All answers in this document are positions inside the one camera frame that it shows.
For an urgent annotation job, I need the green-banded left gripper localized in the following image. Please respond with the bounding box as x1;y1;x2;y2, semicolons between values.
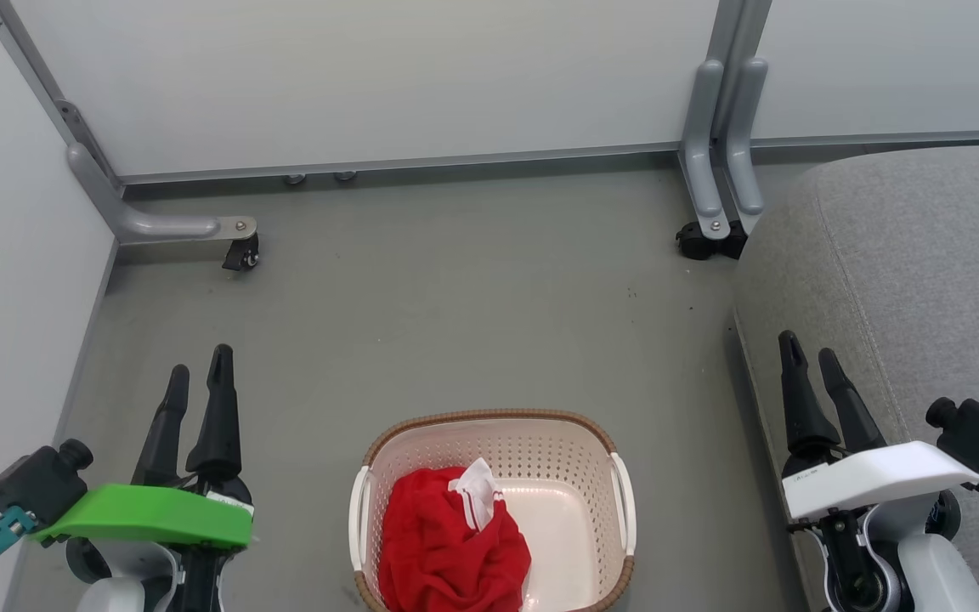
31;343;257;612

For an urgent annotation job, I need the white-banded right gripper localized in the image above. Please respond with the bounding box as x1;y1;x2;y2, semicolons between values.
777;330;979;562

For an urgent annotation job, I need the red garment with white trim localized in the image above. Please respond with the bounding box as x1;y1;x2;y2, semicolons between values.
377;457;533;612

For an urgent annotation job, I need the grey fabric sofa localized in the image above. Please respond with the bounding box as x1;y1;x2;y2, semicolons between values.
732;144;979;612

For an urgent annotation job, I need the black caster wheel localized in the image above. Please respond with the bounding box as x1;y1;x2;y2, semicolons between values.
675;219;749;261
222;234;261;272

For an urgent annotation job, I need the grey metal partition foot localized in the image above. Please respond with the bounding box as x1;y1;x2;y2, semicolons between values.
678;58;733;241
726;56;769;215
66;143;257;247

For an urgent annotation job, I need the cream perforated laundry basket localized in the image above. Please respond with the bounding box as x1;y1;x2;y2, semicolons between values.
348;409;637;612

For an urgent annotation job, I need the grey partition bottom rail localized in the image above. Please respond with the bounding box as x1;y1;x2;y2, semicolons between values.
120;140;686;186
749;129;979;164

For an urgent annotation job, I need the grey partition corner post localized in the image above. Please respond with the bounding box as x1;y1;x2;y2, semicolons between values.
0;0;125;196

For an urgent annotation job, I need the grey partition joining post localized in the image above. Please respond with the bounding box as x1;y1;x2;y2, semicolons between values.
706;0;772;137

